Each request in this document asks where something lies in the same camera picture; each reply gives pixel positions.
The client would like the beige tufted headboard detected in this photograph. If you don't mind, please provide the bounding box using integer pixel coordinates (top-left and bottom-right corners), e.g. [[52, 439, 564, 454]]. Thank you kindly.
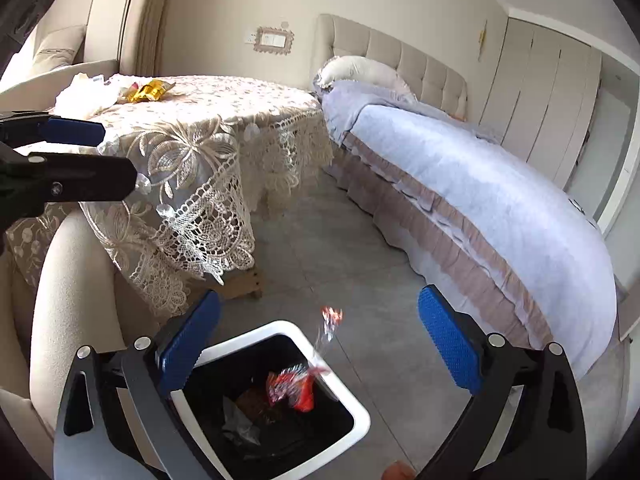
[[316, 14, 469, 121]]

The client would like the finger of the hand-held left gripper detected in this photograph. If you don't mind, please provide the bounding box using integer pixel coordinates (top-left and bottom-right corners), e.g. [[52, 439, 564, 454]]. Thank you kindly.
[[0, 142, 139, 233], [0, 112, 107, 147]]

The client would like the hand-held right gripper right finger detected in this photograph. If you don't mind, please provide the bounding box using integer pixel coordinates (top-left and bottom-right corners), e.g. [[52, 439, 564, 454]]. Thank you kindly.
[[415, 285, 588, 480]]

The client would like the white room door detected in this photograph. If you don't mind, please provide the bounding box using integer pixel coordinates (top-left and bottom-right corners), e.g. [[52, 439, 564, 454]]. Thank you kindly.
[[597, 55, 640, 236]]

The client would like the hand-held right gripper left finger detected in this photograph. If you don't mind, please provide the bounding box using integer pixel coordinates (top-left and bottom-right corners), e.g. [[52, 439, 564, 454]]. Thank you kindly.
[[52, 289, 222, 480]]

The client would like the bed with ruffled skirt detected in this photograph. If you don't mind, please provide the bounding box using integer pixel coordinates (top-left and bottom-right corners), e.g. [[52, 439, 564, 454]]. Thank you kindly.
[[322, 130, 576, 382]]

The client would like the framed wall switch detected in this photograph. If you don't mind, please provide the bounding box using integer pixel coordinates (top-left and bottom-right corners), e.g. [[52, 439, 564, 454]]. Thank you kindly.
[[254, 25, 295, 55]]

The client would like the cream upholstered armchair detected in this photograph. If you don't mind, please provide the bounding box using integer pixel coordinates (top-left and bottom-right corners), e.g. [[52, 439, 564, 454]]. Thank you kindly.
[[0, 207, 201, 461]]

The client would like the beige cushion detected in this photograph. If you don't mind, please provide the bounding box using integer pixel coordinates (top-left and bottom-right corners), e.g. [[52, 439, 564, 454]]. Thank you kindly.
[[20, 25, 89, 72]]

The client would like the brown crumpled wrapper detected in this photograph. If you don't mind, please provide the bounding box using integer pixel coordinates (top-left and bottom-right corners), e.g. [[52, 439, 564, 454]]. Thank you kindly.
[[235, 385, 273, 421]]

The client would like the person's right hand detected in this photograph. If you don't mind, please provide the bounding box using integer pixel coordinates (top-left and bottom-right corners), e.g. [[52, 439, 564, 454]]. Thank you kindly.
[[382, 461, 417, 480]]

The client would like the crumpled grey paper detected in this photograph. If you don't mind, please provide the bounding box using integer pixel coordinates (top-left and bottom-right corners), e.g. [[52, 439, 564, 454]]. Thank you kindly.
[[222, 396, 263, 448]]

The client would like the white ruffled pillow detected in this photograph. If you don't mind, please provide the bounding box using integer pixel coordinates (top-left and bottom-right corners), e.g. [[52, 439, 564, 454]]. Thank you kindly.
[[314, 56, 416, 99]]

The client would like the white wardrobe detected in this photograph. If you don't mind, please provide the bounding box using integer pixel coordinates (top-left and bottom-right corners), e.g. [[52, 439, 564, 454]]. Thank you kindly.
[[480, 15, 604, 191]]

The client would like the red clear snack wrapper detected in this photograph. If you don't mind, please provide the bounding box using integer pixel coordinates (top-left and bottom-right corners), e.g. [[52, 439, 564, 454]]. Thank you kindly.
[[266, 305, 346, 414]]

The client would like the yellow snack wrapper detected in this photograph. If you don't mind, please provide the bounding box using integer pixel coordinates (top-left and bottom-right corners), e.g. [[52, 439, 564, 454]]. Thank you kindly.
[[124, 80, 176, 103]]

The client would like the bed with lavender cover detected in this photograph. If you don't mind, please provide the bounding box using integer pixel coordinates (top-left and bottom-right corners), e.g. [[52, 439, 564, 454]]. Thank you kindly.
[[320, 80, 619, 381]]

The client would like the cream paper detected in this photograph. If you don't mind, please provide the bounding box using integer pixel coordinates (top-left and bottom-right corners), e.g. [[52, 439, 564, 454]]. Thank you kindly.
[[54, 72, 121, 116]]

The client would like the cream sofa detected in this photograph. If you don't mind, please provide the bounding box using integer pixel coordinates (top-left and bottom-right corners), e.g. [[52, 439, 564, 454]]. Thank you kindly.
[[0, 59, 121, 113]]

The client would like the wooden table base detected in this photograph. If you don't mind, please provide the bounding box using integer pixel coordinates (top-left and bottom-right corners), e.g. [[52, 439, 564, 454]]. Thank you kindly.
[[220, 267, 264, 301]]

